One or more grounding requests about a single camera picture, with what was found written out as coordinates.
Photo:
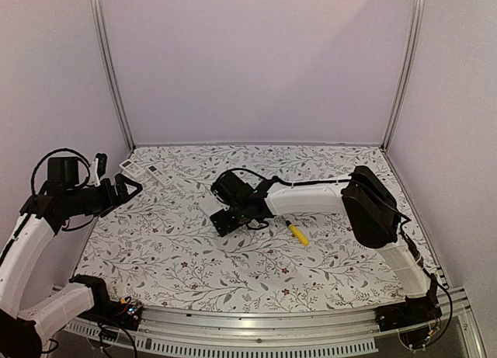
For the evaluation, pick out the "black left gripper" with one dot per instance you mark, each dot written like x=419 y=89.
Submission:
x=112 y=199

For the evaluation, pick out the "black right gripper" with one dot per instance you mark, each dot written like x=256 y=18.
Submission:
x=222 y=225

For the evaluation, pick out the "white remote control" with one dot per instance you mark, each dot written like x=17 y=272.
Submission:
x=208 y=207

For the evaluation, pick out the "yellow handled screwdriver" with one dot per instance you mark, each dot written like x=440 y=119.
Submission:
x=297 y=233

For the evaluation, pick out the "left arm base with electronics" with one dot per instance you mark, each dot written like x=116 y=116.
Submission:
x=125 y=313

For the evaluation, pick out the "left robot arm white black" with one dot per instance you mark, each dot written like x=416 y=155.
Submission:
x=74 y=187

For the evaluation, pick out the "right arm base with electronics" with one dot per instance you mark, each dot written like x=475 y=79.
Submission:
x=419 y=316

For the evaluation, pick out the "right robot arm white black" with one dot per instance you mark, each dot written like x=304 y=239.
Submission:
x=369 y=206

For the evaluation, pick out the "small white remote far left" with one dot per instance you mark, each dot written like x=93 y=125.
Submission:
x=131 y=168

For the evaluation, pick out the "long white remote with buttons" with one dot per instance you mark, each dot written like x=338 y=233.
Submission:
x=159 y=175

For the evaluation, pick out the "floral patterned table mat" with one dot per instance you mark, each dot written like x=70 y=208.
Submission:
x=163 y=250

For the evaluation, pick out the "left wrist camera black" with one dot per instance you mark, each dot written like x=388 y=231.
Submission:
x=97 y=167

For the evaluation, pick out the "left aluminium frame post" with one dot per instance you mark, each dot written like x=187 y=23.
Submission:
x=110 y=73

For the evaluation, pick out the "aluminium frame post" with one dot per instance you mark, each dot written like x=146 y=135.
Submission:
x=414 y=29
x=110 y=73

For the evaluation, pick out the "right aluminium frame post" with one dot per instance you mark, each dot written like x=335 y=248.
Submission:
x=414 y=29

